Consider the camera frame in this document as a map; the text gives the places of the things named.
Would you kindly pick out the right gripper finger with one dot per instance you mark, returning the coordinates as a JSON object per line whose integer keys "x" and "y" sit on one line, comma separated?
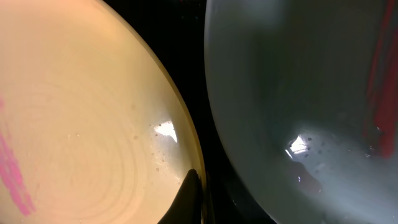
{"x": 187, "y": 205}

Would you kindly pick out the round black tray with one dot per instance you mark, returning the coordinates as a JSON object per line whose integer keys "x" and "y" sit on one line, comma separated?
{"x": 174, "y": 30}

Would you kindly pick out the light green plate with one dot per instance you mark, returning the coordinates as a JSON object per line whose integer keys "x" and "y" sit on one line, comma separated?
{"x": 304, "y": 98}

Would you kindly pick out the yellow plate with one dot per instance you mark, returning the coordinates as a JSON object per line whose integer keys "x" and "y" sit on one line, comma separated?
{"x": 93, "y": 129}

